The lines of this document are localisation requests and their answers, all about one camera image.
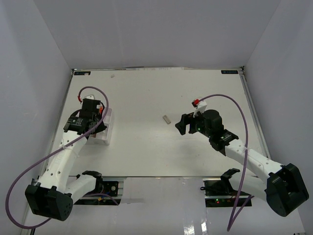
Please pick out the right aluminium rail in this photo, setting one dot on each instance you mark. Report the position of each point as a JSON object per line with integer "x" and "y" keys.
{"x": 257, "y": 125}

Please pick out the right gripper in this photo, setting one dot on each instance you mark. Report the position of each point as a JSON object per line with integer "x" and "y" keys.
{"x": 188, "y": 119}

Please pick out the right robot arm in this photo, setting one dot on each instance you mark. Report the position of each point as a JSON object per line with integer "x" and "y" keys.
{"x": 281, "y": 186}

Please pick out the white compartment tray front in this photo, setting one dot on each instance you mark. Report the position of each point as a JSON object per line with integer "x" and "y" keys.
{"x": 101, "y": 138}

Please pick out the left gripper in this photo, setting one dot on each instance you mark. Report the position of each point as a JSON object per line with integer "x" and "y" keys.
{"x": 101, "y": 127}

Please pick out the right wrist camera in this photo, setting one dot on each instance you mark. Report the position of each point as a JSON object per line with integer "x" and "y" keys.
{"x": 200, "y": 107}

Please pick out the right black table label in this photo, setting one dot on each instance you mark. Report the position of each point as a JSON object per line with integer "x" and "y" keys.
{"x": 229, "y": 71}

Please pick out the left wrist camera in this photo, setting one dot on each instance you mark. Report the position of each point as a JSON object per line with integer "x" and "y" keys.
{"x": 87, "y": 99}

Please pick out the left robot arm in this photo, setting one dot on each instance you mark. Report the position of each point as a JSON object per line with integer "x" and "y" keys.
{"x": 52, "y": 196}

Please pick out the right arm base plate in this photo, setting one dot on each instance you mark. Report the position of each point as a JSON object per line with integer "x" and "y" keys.
{"x": 217, "y": 195}

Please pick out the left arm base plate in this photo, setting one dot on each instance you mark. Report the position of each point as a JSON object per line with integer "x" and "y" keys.
{"x": 110, "y": 195}

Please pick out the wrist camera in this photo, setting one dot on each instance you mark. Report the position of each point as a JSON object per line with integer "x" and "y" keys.
{"x": 87, "y": 99}
{"x": 200, "y": 107}

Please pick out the black table label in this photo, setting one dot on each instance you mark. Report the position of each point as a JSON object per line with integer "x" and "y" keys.
{"x": 83, "y": 73}
{"x": 229, "y": 71}

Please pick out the left black table label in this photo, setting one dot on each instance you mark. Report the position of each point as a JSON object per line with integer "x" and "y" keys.
{"x": 83, "y": 73}

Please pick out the grey eraser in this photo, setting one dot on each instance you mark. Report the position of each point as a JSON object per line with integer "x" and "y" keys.
{"x": 166, "y": 119}

